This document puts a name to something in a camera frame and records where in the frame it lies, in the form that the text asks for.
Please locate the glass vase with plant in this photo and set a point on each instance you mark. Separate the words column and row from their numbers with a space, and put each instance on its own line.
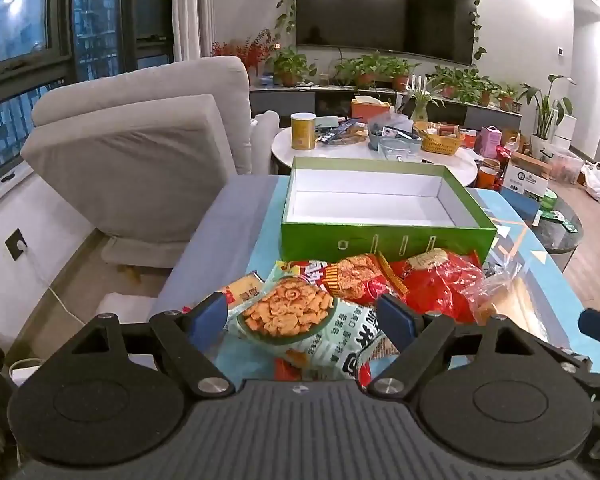
column 421, row 102

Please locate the tall plant in white pot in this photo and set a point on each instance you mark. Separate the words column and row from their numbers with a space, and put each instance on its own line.
column 547, row 110

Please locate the red cookie snack bag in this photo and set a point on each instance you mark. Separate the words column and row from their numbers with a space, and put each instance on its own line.
column 440, row 285

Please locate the yellow wicker basket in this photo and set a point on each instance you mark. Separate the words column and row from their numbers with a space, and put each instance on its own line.
column 440, row 144

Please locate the clear storage box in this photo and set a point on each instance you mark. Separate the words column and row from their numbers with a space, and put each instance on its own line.
column 565, row 165

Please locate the potted green plant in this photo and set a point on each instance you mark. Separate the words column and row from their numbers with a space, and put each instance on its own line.
column 507, row 96
column 370, row 69
column 290, row 66
column 455, row 82

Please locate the red flower plant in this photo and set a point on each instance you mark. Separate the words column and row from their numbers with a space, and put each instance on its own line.
column 245, row 50

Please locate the yellow orange snack packet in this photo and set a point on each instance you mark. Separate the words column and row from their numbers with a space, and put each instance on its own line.
column 245, row 292

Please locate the green cardboard box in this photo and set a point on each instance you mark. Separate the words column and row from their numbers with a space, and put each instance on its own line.
column 380, row 245

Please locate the hanging green vine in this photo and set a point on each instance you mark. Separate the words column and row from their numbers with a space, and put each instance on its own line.
column 287, row 5
column 476, row 25

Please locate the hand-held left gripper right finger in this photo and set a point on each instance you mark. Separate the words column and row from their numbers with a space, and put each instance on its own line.
column 397, row 317

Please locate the dark framed window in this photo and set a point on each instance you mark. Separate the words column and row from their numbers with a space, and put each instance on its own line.
column 10, row 5

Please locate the dark round table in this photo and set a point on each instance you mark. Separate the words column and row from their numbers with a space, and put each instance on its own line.
column 555, row 242

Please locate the black wall outlet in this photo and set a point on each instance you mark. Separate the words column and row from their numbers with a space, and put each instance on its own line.
column 16, row 244

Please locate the white curtain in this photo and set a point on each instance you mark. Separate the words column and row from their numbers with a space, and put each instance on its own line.
column 190, row 5

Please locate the grey bowl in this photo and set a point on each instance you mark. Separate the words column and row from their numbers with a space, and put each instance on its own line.
column 387, row 132

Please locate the white round table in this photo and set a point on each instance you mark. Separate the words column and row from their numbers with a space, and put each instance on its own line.
column 330, row 153

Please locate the white cardboard box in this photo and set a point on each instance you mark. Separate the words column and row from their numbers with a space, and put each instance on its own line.
column 525, row 180

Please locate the green white cracker packet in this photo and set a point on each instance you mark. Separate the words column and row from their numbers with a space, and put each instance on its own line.
column 290, row 310

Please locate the orange tissue box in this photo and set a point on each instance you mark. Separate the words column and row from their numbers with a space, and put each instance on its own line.
column 367, row 110

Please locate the grey armchair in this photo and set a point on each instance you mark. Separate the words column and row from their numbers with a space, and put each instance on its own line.
column 145, row 160

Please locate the glass bowl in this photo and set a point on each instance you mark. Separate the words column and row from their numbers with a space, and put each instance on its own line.
column 397, row 149

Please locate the white plastic bag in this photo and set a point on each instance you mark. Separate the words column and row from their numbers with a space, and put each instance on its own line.
column 597, row 182

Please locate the red white snack packet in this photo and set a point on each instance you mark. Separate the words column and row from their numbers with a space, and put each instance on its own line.
column 315, row 271

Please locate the dark television cabinet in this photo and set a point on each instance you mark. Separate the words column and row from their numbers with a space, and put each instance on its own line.
column 280, row 101

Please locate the orange cup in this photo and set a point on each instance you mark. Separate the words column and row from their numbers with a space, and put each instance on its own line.
column 487, row 180

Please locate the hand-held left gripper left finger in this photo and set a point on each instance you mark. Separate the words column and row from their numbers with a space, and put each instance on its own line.
column 210, row 316

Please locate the orange red snack packet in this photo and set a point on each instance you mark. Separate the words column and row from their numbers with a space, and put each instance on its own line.
column 355, row 275

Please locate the black wall television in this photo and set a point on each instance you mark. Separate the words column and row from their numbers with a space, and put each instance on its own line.
column 385, row 5

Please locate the yellow can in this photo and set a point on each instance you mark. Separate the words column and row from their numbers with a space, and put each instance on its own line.
column 303, row 132

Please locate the pink box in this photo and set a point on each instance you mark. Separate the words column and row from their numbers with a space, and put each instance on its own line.
column 490, row 142

